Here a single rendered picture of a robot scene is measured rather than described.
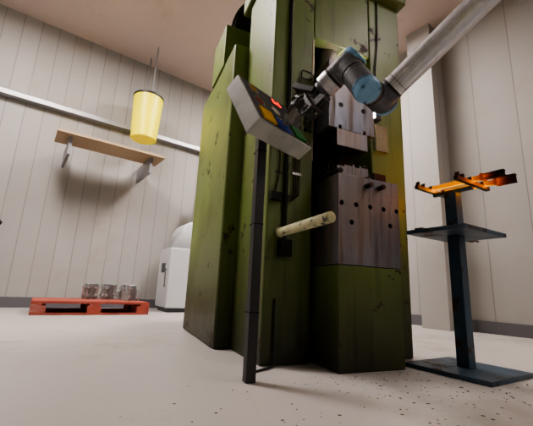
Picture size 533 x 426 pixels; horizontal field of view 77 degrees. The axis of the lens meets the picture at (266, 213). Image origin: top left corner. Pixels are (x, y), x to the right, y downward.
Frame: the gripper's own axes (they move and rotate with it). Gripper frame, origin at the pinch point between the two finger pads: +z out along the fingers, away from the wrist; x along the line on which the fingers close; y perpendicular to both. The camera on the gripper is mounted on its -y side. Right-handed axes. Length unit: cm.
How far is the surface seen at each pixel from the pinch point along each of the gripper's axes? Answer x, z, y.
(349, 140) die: 53, -7, -9
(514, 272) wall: 317, -15, 57
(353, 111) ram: 55, -17, -24
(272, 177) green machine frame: 24.5, 29.1, -3.1
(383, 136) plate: 89, -18, -20
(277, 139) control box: -2.4, 5.3, 6.3
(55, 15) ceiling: -11, 201, -431
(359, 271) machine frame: 50, 23, 54
